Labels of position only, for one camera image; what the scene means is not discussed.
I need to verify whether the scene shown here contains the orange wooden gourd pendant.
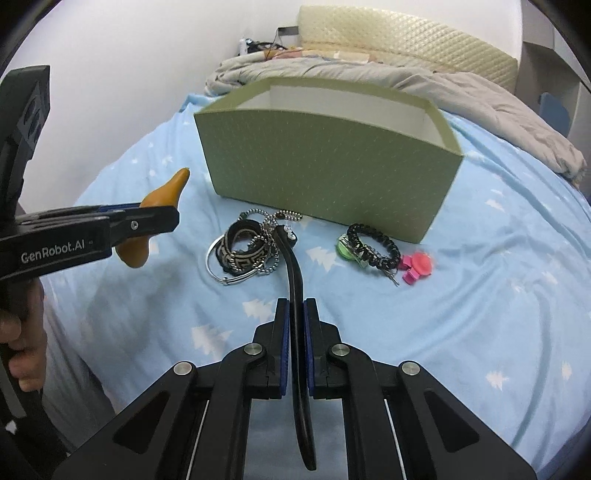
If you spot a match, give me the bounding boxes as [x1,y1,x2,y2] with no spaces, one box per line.
[115,168,190,268]

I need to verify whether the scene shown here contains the silver bangle bracelet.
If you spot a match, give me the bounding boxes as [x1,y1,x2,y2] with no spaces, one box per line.
[205,234,264,286]

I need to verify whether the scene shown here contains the black patterned bangle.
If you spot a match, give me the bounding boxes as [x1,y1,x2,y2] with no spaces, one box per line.
[215,219,270,276]

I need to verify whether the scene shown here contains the pink hair clip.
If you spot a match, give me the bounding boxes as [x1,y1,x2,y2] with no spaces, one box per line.
[399,251,433,285]

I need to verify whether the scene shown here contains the black leather strap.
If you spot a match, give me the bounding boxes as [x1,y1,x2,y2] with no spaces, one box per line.
[272,228,319,471]

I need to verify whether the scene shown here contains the green hair clip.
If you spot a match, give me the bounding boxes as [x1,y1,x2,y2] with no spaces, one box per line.
[337,234,362,263]

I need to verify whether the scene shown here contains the person's left hand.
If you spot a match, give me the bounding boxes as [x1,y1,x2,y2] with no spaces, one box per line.
[1,278,47,392]

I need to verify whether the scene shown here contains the light blue bed sheet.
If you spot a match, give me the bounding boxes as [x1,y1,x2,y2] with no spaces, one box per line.
[43,95,590,479]

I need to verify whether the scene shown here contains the green cardboard box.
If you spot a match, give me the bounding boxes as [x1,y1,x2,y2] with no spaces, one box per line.
[194,78,463,243]

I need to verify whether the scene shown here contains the grey duvet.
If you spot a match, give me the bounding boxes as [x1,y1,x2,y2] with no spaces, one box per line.
[204,52,588,188]

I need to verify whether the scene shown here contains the cream quilted headboard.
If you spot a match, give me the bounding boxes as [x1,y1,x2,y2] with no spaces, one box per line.
[297,5,518,92]

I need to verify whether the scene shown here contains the blue chair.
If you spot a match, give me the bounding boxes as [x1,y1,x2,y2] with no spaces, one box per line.
[539,92,570,137]

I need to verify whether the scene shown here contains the grey wardrobe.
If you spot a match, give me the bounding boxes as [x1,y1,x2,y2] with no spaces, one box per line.
[516,1,590,154]

